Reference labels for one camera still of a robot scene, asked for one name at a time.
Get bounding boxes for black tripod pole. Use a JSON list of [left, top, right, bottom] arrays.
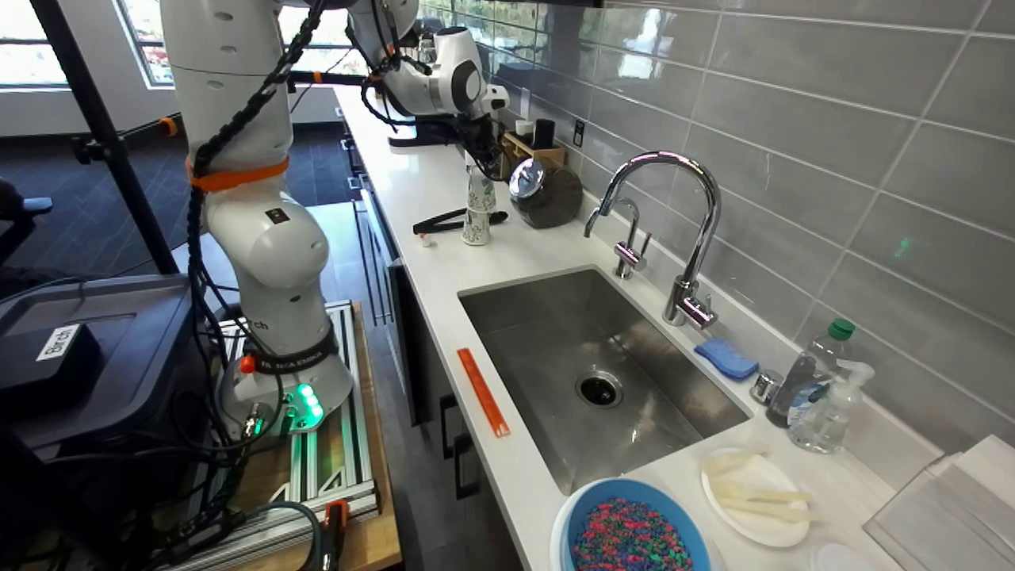
[[29, 0, 184, 280]]

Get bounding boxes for blue bowl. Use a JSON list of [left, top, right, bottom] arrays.
[[549, 476, 718, 571]]

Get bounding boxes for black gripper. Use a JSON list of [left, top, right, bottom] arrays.
[[459, 104, 510, 182]]

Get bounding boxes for dark brown round object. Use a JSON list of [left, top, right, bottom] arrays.
[[509, 157, 588, 232]]

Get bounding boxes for white QR label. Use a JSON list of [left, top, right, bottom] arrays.
[[32, 320, 82, 368]]

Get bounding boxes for small chrome tap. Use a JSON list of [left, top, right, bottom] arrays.
[[609, 198, 655, 287]]

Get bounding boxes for tall chrome kitchen faucet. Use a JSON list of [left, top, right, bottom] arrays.
[[580, 149, 730, 334]]

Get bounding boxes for wooden robot cart platform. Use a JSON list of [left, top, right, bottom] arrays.
[[202, 303, 406, 571]]

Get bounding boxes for aluminium rail frame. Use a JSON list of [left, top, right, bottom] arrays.
[[215, 298, 382, 516]]

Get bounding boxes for orange tape strip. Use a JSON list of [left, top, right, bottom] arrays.
[[454, 347, 515, 441]]

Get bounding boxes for stainless steel sink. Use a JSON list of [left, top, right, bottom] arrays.
[[456, 266, 754, 498]]

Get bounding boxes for grey soap dispenser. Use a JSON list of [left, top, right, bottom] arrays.
[[762, 352, 835, 433]]

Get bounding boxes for black equipment case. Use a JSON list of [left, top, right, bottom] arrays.
[[0, 269, 206, 461]]

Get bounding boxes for pale food strips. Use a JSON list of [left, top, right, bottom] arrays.
[[704, 450, 815, 524]]

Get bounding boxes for black cabinet handle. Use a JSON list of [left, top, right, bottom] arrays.
[[434, 389, 469, 461], [450, 433, 487, 503]]

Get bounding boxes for clear green-capped plastic bottle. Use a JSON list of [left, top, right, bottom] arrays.
[[784, 315, 880, 461]]

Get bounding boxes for black braided cable bundle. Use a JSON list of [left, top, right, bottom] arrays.
[[180, 0, 333, 352]]

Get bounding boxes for multicoloured beads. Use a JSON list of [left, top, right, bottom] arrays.
[[569, 495, 697, 571]]

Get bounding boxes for white oval plate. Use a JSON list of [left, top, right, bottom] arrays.
[[695, 444, 815, 552]]

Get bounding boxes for orange strap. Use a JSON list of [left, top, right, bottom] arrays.
[[184, 151, 294, 198]]

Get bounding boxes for blue sponge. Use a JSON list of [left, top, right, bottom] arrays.
[[691, 334, 764, 384]]

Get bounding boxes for orange-handled tool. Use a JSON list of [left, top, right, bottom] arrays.
[[322, 495, 357, 571]]

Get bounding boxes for clear plastic container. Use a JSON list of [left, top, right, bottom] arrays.
[[864, 433, 1015, 571]]

